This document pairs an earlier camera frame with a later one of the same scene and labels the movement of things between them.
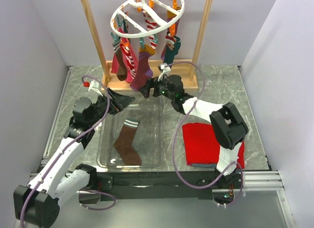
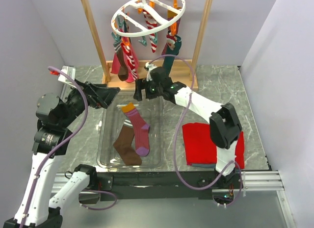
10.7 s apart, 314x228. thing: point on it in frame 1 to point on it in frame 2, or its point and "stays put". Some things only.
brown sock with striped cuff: [123, 145] stays put
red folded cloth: [201, 147] stays put
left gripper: [118, 102] to [100, 94]
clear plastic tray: [149, 137] stays put
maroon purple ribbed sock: [144, 70] to [141, 130]
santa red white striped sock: [151, 24] stays put
